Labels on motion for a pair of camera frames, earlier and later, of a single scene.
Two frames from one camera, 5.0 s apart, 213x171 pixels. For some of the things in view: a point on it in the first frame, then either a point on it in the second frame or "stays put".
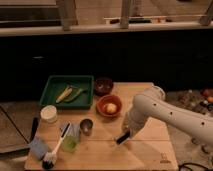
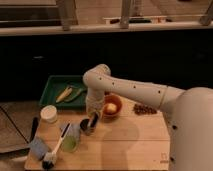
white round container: [49, 114] stays put
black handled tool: [35, 124] stays put
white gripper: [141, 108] -> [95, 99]
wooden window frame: [67, 22] stays put
